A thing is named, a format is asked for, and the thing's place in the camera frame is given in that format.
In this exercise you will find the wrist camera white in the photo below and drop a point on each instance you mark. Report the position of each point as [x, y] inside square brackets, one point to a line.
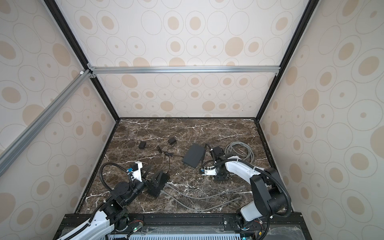
[208, 171]
[135, 171]

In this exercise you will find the small circuit board with LEDs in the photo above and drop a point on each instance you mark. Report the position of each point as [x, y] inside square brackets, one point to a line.
[135, 226]

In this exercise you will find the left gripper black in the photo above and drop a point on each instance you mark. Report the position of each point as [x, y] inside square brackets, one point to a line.
[146, 184]

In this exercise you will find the horizontal aluminium rail back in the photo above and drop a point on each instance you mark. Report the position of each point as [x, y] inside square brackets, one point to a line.
[186, 70]

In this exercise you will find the diagonal aluminium rail left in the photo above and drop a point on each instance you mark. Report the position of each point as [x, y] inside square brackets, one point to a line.
[25, 138]

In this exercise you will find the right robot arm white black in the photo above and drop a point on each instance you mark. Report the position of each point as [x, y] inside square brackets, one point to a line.
[270, 196]

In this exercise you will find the square dark grey switch box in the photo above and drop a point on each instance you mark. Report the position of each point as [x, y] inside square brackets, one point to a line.
[193, 156]

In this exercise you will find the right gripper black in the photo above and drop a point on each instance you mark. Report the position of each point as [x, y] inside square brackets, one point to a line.
[221, 178]

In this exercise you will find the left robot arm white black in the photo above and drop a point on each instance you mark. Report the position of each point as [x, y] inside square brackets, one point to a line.
[112, 215]

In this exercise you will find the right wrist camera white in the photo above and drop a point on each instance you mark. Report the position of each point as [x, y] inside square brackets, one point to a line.
[208, 171]

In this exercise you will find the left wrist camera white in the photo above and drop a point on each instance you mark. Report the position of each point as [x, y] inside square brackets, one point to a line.
[135, 171]

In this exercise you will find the black power adapter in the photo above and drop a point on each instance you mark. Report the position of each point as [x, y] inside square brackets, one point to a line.
[172, 141]
[142, 145]

